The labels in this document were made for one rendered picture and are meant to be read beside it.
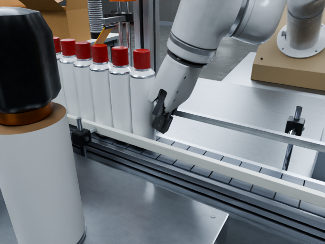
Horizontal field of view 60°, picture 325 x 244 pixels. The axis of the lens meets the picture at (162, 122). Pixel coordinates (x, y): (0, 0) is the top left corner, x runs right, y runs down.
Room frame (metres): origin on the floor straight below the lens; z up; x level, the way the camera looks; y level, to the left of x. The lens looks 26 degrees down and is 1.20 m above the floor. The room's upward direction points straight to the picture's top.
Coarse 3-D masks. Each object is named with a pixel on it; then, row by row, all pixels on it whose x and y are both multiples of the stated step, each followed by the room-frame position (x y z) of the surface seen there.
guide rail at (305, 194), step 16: (112, 128) 0.54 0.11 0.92; (144, 144) 0.49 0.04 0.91; (160, 144) 0.48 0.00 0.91; (192, 160) 0.44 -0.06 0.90; (208, 160) 0.42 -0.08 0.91; (240, 176) 0.39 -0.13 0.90; (256, 176) 0.38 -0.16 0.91; (288, 192) 0.35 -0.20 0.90; (304, 192) 0.34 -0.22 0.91; (320, 192) 0.34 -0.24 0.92
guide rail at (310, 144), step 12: (180, 108) 0.55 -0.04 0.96; (204, 120) 0.51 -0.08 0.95; (216, 120) 0.49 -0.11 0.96; (228, 120) 0.49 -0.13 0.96; (252, 132) 0.46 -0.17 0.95; (264, 132) 0.45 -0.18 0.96; (276, 132) 0.44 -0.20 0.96; (300, 144) 0.41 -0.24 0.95; (312, 144) 0.40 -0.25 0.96; (324, 144) 0.40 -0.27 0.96
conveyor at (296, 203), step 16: (112, 144) 0.54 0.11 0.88; (128, 144) 0.53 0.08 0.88; (176, 144) 0.53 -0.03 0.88; (160, 160) 0.47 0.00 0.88; (176, 160) 0.47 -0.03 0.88; (224, 160) 0.47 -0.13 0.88; (240, 160) 0.47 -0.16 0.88; (208, 176) 0.42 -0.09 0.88; (224, 176) 0.42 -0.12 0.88; (272, 176) 0.42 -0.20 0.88; (288, 176) 0.42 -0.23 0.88; (256, 192) 0.38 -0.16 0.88; (272, 192) 0.38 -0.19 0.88; (304, 208) 0.34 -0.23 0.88; (320, 208) 0.34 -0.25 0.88
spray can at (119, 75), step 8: (112, 48) 0.56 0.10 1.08; (120, 48) 0.56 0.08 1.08; (112, 56) 0.56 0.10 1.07; (120, 56) 0.55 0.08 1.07; (128, 56) 0.57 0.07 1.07; (120, 64) 0.55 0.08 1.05; (128, 64) 0.57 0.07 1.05; (112, 72) 0.55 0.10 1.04; (120, 72) 0.54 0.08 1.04; (128, 72) 0.55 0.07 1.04; (112, 80) 0.55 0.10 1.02; (120, 80) 0.54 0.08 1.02; (128, 80) 0.55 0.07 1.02; (112, 88) 0.55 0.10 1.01; (120, 88) 0.54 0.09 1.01; (128, 88) 0.55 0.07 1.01; (112, 96) 0.55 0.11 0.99; (120, 96) 0.54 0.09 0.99; (128, 96) 0.55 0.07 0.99; (112, 104) 0.55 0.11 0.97; (120, 104) 0.54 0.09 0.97; (128, 104) 0.55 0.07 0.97; (112, 112) 0.56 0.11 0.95; (120, 112) 0.54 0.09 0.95; (128, 112) 0.55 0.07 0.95; (120, 120) 0.54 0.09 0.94; (128, 120) 0.55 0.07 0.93; (120, 128) 0.54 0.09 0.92; (128, 128) 0.55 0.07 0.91
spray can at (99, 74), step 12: (96, 48) 0.58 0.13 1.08; (96, 60) 0.58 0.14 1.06; (108, 60) 0.59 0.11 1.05; (96, 72) 0.57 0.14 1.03; (108, 72) 0.57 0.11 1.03; (96, 84) 0.57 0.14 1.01; (108, 84) 0.57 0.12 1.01; (96, 96) 0.57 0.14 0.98; (108, 96) 0.57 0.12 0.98; (96, 108) 0.57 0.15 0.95; (108, 108) 0.57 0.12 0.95; (96, 120) 0.58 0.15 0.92; (108, 120) 0.57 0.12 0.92
